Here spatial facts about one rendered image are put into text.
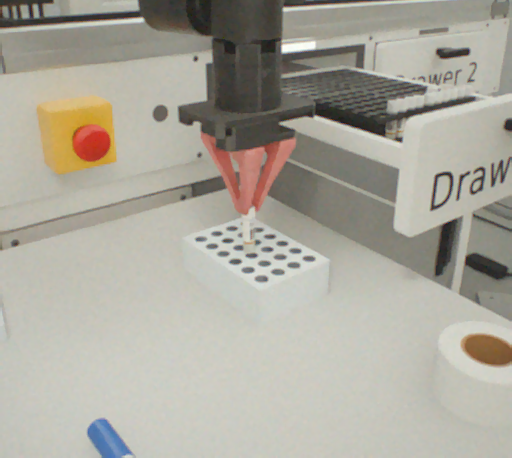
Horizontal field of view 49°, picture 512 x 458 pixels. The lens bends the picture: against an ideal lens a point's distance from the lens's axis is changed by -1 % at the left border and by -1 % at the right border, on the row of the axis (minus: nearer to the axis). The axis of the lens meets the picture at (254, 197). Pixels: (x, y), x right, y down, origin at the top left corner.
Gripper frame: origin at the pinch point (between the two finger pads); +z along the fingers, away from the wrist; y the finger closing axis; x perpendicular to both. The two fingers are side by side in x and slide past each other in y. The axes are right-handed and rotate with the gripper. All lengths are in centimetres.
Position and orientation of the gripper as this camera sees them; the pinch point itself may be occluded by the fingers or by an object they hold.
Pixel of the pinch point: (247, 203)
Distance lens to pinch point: 51.4
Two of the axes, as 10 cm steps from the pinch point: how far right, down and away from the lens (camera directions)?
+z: 0.0, 9.2, 4.0
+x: 6.1, 3.2, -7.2
